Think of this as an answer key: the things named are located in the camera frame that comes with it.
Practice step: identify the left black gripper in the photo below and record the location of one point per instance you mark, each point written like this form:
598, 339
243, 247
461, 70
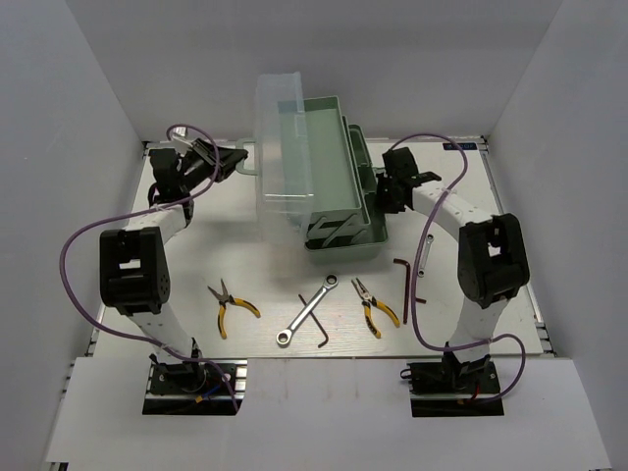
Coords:
228, 159

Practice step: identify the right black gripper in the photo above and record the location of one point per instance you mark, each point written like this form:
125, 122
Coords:
382, 204

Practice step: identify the green toolbox with clear lid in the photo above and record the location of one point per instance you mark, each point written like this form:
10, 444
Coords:
314, 177

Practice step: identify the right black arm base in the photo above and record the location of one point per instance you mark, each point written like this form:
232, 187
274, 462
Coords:
433, 395

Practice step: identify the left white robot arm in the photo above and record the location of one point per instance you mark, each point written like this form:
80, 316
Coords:
133, 270

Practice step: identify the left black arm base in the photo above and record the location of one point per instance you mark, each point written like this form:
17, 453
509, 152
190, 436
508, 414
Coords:
194, 389

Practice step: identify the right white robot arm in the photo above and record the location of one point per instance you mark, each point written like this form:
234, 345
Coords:
492, 264

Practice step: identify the small silver wrench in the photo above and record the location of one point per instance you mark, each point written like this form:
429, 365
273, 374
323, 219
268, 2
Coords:
429, 240

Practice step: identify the long dark red hex key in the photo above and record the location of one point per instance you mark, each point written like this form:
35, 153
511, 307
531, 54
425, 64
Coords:
406, 287

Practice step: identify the right blue table sticker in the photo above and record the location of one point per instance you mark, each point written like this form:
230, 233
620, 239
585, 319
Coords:
466, 146

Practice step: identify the dark hex key under wrench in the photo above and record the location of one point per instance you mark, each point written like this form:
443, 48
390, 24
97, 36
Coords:
317, 323

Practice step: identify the large silver ratchet wrench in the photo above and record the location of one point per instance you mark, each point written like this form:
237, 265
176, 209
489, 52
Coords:
283, 337

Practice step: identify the right yellow handled pliers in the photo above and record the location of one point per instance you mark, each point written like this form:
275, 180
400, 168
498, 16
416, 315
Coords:
370, 302

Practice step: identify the yellow handled pliers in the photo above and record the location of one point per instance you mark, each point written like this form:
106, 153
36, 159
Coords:
370, 302
225, 299

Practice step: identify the left yellow handled pliers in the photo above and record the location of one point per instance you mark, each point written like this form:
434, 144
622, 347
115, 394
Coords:
225, 299

